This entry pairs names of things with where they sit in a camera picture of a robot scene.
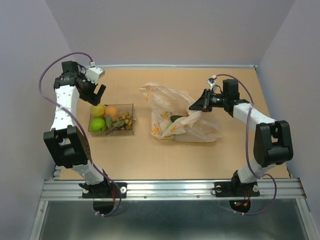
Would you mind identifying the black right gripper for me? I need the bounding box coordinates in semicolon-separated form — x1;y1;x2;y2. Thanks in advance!
188;88;228;112

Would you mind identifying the yellow fake apple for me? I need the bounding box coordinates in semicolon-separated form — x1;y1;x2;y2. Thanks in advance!
90;104;105;118

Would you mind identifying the orange fake peach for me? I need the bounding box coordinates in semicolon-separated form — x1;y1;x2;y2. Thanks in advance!
104;105;119;118

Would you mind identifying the green fake apple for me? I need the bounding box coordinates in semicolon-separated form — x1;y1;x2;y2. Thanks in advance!
90;118;107;132

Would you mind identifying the dark green fake avocado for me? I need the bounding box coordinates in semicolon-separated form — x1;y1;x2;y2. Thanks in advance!
170;115;183;123

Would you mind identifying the white banana print plastic bag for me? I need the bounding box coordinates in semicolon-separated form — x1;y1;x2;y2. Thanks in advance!
139;83;223;143

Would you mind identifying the brown fake longan bunch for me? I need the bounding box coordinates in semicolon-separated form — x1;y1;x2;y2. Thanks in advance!
105;114;134;136

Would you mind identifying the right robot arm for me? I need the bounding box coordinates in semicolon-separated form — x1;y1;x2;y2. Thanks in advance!
189;74;294;198

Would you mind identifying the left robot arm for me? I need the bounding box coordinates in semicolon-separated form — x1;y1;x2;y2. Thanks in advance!
43;61;111;197

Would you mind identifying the clear plastic box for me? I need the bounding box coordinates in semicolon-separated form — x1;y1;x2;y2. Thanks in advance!
88;103;136;137

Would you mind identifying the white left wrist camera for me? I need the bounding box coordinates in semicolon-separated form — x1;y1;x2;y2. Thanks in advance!
85;66;105;85

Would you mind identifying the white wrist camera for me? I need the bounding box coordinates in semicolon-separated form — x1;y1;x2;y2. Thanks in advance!
207;75;221;92
85;66;105;85

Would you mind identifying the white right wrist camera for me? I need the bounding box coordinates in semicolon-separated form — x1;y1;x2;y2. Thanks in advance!
207;75;221;92

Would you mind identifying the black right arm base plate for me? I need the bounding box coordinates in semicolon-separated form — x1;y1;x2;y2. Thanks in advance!
212;181;260;198

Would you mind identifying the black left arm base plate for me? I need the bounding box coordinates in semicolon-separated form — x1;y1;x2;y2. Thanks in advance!
78;182;128;199

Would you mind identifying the aluminium front frame rail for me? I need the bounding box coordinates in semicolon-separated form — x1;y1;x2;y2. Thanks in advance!
40;178;306;201

